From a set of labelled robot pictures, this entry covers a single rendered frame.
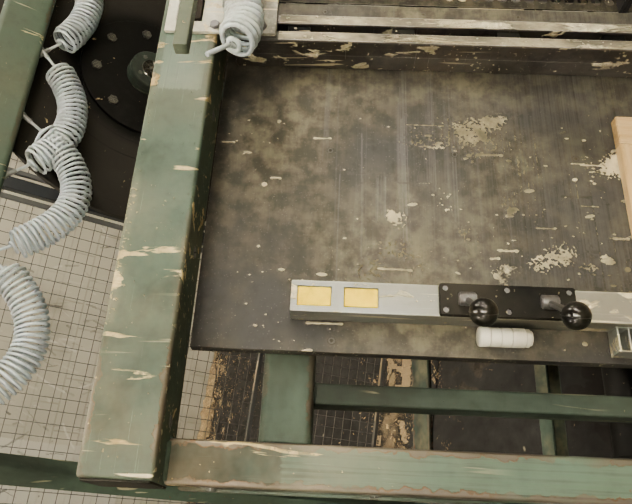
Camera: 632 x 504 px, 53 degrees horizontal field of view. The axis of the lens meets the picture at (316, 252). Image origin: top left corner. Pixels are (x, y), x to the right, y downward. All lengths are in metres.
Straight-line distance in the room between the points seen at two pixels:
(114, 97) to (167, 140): 0.64
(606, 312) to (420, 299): 0.27
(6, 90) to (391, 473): 1.11
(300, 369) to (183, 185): 0.33
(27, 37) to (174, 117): 0.64
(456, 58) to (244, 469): 0.78
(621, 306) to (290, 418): 0.52
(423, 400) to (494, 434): 1.95
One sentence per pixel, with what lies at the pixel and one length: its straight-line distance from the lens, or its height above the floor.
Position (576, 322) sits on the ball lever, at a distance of 0.88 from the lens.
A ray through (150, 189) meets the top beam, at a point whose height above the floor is 1.92.
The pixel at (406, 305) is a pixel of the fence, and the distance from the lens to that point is 0.96.
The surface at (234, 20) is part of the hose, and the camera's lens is 1.02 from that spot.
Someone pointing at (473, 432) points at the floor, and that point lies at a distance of 3.05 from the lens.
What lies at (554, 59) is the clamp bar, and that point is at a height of 1.33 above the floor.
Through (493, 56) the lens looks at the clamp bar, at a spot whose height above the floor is 1.43.
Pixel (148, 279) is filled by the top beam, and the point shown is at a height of 1.90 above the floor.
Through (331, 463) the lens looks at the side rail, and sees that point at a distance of 0.89.
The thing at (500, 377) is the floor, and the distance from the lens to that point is 2.97.
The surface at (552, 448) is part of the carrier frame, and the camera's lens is 2.52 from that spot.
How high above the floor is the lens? 2.13
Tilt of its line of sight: 28 degrees down
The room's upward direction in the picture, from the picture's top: 73 degrees counter-clockwise
